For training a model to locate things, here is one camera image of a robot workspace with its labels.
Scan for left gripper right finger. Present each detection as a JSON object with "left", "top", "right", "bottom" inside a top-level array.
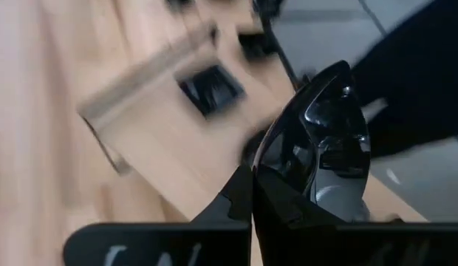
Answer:
[{"left": 252, "top": 166, "right": 458, "bottom": 266}]

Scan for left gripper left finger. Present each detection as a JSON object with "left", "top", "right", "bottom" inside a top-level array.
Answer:
[{"left": 62, "top": 165, "right": 253, "bottom": 266}]

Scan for black leaf-shaped mini plate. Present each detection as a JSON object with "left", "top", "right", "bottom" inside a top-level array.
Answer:
[{"left": 250, "top": 60, "right": 373, "bottom": 224}]

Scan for black small square mini plate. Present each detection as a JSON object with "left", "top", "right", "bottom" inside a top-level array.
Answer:
[{"left": 175, "top": 63, "right": 247, "bottom": 120}]

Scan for wooden riser shelf black legs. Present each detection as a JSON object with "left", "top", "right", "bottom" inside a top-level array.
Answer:
[{"left": 76, "top": 21, "right": 300, "bottom": 222}]

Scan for black aluminium table frame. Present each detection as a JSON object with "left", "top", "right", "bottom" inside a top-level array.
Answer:
[{"left": 250, "top": 0, "right": 311, "bottom": 92}]

